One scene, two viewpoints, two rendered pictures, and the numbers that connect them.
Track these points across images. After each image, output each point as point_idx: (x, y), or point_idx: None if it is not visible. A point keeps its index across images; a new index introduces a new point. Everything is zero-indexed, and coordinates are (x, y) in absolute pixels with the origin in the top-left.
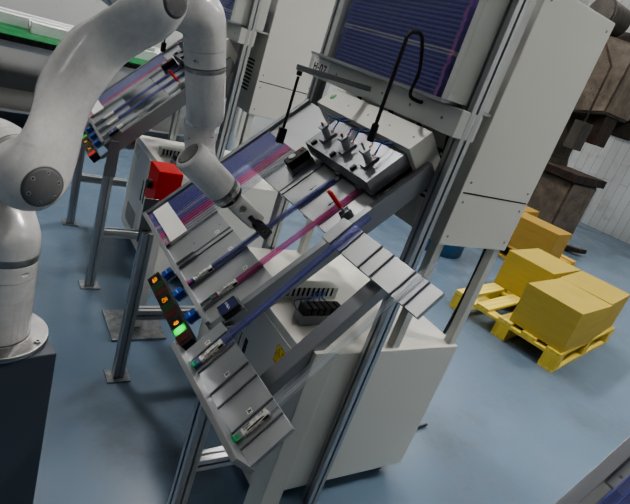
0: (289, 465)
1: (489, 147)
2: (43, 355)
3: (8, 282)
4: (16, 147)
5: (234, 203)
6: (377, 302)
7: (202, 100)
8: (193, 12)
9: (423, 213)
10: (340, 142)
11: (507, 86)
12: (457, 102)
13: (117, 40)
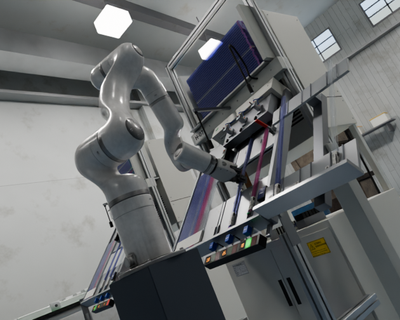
0: (385, 237)
1: (301, 74)
2: (191, 249)
3: (145, 203)
4: (112, 115)
5: (218, 162)
6: (327, 112)
7: (169, 112)
8: (142, 72)
9: (304, 110)
10: (239, 126)
11: (283, 48)
12: (271, 57)
13: (124, 75)
